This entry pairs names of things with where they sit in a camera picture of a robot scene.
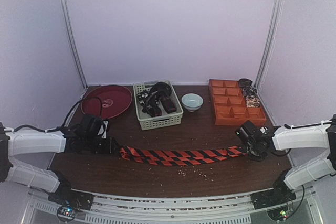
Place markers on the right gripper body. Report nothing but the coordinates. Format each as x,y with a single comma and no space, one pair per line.
252,150

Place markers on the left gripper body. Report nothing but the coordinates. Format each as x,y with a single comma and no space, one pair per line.
92,145

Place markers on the red navy striped tie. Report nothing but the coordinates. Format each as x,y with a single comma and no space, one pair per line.
180,158

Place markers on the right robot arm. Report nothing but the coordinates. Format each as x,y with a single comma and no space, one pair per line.
288,137

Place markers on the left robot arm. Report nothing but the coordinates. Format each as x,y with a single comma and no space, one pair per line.
27,139

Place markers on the dark ties in basket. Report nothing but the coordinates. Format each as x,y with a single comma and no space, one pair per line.
159,94

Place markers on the rolled patterned tie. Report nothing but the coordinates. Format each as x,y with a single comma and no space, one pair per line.
252,101
249,91

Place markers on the red round tray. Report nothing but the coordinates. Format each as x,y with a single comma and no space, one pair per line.
107,101

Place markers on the orange compartment organizer box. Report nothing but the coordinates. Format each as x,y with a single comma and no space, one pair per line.
229,105

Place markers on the rolled dark tie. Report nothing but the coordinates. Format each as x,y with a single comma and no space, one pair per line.
244,82

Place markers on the beige plastic basket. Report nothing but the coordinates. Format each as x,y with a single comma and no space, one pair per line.
147,122

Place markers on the pale blue ceramic bowl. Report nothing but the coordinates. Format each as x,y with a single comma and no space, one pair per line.
192,102

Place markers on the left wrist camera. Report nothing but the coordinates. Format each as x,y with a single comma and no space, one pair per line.
103,130

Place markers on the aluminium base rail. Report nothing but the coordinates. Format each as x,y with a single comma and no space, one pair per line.
234,208

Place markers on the right aluminium frame post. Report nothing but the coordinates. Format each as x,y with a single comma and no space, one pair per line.
270,40

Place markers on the aluminium frame post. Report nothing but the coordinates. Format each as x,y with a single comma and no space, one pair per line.
270,40
72,43

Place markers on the left aluminium frame post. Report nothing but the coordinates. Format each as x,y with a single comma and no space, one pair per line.
72,43

